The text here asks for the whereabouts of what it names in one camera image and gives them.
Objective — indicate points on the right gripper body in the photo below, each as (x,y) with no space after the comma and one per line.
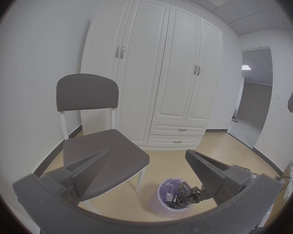
(178,200)

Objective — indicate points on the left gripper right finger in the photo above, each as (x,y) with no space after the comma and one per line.
(214,179)

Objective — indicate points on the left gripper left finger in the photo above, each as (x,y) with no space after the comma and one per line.
(85,177)

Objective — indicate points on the purple plastic bag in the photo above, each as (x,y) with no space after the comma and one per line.
(166,189)

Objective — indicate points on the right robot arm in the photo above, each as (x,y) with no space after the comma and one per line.
(184,188)

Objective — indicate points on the white trash bin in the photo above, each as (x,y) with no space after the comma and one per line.
(166,211)

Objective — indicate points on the white chair grey seat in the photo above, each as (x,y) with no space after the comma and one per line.
(88,94)

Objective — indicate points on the grey curtain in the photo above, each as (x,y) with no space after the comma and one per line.
(255,106)

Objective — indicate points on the white wardrobe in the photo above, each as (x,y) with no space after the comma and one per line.
(151,82)

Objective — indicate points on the ceiling light panel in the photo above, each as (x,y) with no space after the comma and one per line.
(246,67)

